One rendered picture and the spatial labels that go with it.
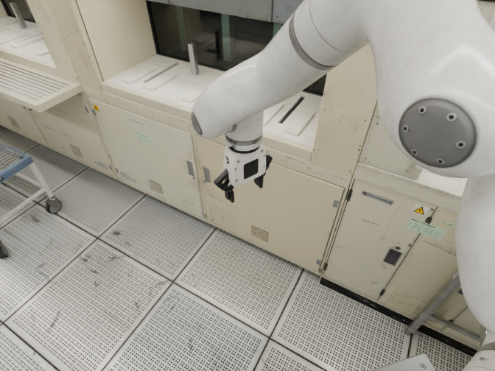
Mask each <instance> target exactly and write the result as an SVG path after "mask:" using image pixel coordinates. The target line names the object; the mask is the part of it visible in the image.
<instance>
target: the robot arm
mask: <svg viewBox="0 0 495 371"><path fill-rule="evenodd" d="M367 44H370V45H371V50H372V52H373V58H374V65H375V72H376V92H377V102H378V106H379V114H380V116H381V120H382V123H383V125H384V128H385V130H386V132H387V134H388V135H389V137H390V139H391V140H392V142H393V143H394V144H395V145H396V146H397V147H398V148H399V149H400V150H401V152H403V153H404V154H405V155H406V156H407V157H408V158H409V159H410V160H412V161H413V162H415V163H416V164H418V165H419V166H420V167H422V168H424V169H426V170H428V171H430V172H432V173H435V174H438V175H441V176H444V177H454V178H463V179H464V178H468V179H467V181H466V186H465V188H464V191H463V195H462V198H461V201H460V206H459V209H458V212H457V219H456V225H455V247H456V255H457V267H458V272H459V278H460V285H461V289H462V292H463V296H464V299H465V301H466V304H467V306H468V309H469V310H470V312H471V313H472V314H473V316H474V317H475V319H476V320H477V321H478V322H479V323H480V324H481V325H482V326H483V327H484V328H486V329H488V332H487V335H486V337H485V340H484V342H483V344H482V346H481V347H480V349H479V350H478V351H477V352H476V353H475V355H474V356H473V357H472V359H471V360H470V361H469V363H467V365H466V366H465V367H464V368H463V370H462V371H495V29H494V28H493V27H492V26H491V25H490V24H489V23H488V22H487V21H486V19H485V18H484V16H483V14H482V13H481V11H480V8H479V5H478V3H477V0H304V1H303V2H302V3H301V5H300V6H299V7H298V8H297V10H296V11H295V12H294V13H293V14H292V15H291V16H290V18H289V19H288V20H287V22H286V23H285V24H284V25H283V26H282V28H280V30H279V31H278V32H277V34H276V35H275V36H274V38H273V39H272V40H271V41H270V42H269V43H268V44H267V46H266V47H265V48H264V49H263V50H262V51H261V52H259V53H258V54H257V55H255V56H253V57H251V58H250V59H248V60H246V61H244V62H242V63H240V64H239V65H237V66H234V67H233V68H231V69H229V70H227V71H226V72H225V73H224V74H222V75H220V76H219V77H218V78H216V79H215V80H214V81H213V82H212V83H210V84H209V85H208V86H207V87H206V88H205V90H204V91H203V92H202V93H201V94H200V96H199V97H198V99H197V101H196V102H195V103H194V106H193V108H192V115H191V120H192V126H193V128H194V130H195V131H196V133H197V134H198V135H200V136H201V137H203V138H216V137H219V136H221V135H224V134H225V140H226V141H227V142H228V144H227V145H226V146H225V153H224V162H223V169H224V172H223V173H222V174H221V175H220V176H219V177H218V178H217V179H216V180H215V181H214V184H215V185H216V186H217V187H219V188H220V189H221V190H223V191H225V198H226V199H227V200H230V201H231V202H232V203H233V202H234V191H233V188H234V187H237V186H241V185H243V184H245V183H247V182H249V181H251V180H253V179H254V183H255V184H256V185H257V186H258V187H259V188H263V181H264V176H265V175H266V171H267V169H268V168H269V166H270V165H269V164H270V163H271V161H272V159H273V158H272V157H271V156H270V155H266V153H265V148H264V142H263V140H262V139H263V119H264V110H266V109H267V108H269V107H272V106H274V105H277V104H279V103H281V102H283V101H285V100H287V99H289V98H291V97H293V96H294V95H296V94H297V93H300V92H301V91H302V90H303V89H305V88H307V87H308V86H310V85H311V84H312V83H313V82H315V81H317V80H318V79H320V78H321V77H322V76H324V75H325V74H327V73H328V72H330V70H332V69H333V68H335V67H336V66H338V65H339V64H341V63H342V62H343V61H345V60H346V59H348V58H349V57H350V56H351V55H353V54H354V53H356V52H358V51H359V50H360V49H361V48H363V47H364V46H366V45H367ZM224 180H225V182H224V183H222V182H223V181H224ZM229 182H230V183H231V184H230V186H229V185H228V184H229Z"/></svg>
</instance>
